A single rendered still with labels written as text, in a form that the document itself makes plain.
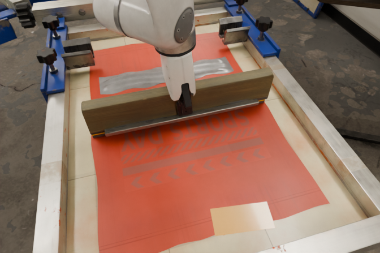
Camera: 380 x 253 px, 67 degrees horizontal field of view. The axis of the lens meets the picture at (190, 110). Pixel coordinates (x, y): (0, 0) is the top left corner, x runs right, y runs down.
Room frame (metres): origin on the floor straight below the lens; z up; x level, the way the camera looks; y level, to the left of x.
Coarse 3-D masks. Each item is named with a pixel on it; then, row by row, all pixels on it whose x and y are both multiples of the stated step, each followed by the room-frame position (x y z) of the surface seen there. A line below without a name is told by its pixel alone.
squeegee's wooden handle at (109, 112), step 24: (240, 72) 0.49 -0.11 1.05; (264, 72) 0.49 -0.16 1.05; (120, 96) 0.42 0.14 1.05; (144, 96) 0.42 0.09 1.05; (168, 96) 0.42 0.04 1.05; (192, 96) 0.44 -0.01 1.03; (216, 96) 0.45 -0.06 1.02; (240, 96) 0.47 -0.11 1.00; (264, 96) 0.48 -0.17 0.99; (96, 120) 0.38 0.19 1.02; (120, 120) 0.39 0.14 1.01; (144, 120) 0.41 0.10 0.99
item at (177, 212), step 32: (96, 64) 0.65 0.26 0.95; (128, 64) 0.65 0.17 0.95; (160, 64) 0.65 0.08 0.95; (96, 96) 0.52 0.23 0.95; (96, 160) 0.33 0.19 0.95; (128, 192) 0.26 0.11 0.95; (160, 192) 0.26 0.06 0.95; (192, 192) 0.26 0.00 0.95; (128, 224) 0.20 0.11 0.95; (160, 224) 0.20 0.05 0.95; (192, 224) 0.20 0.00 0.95
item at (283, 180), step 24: (216, 48) 0.73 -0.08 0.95; (264, 120) 0.44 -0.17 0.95; (288, 144) 0.37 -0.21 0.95; (240, 168) 0.31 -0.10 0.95; (264, 168) 0.31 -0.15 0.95; (288, 168) 0.31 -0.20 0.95; (216, 192) 0.26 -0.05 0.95; (240, 192) 0.26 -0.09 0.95; (264, 192) 0.26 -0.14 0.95; (288, 192) 0.26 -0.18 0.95; (312, 192) 0.26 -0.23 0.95; (288, 216) 0.21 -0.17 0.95
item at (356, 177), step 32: (96, 32) 0.78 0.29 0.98; (64, 96) 0.48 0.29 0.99; (288, 96) 0.49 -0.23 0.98; (64, 128) 0.39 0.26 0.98; (320, 128) 0.38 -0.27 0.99; (64, 160) 0.32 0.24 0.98; (352, 160) 0.31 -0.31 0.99; (64, 192) 0.25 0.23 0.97; (352, 192) 0.26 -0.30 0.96; (64, 224) 0.20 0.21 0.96; (352, 224) 0.18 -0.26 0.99
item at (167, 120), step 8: (232, 104) 0.46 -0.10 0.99; (240, 104) 0.46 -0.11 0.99; (248, 104) 0.46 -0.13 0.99; (256, 104) 0.46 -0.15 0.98; (200, 112) 0.43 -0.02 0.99; (208, 112) 0.43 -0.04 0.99; (216, 112) 0.44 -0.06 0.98; (152, 120) 0.41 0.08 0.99; (160, 120) 0.41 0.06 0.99; (168, 120) 0.41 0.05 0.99; (176, 120) 0.41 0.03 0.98; (184, 120) 0.42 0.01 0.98; (112, 128) 0.39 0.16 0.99; (120, 128) 0.39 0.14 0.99; (128, 128) 0.39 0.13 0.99; (136, 128) 0.39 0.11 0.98; (144, 128) 0.39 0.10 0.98
